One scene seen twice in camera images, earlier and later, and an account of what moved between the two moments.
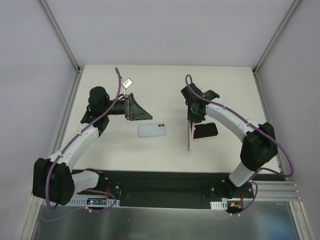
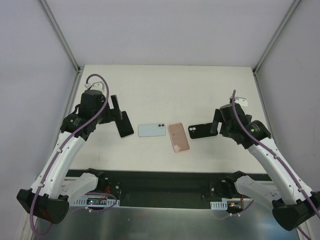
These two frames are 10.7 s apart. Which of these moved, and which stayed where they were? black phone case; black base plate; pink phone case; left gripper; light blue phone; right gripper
Moved: pink phone case; left gripper; right gripper
Stayed: black base plate; black phone case; light blue phone
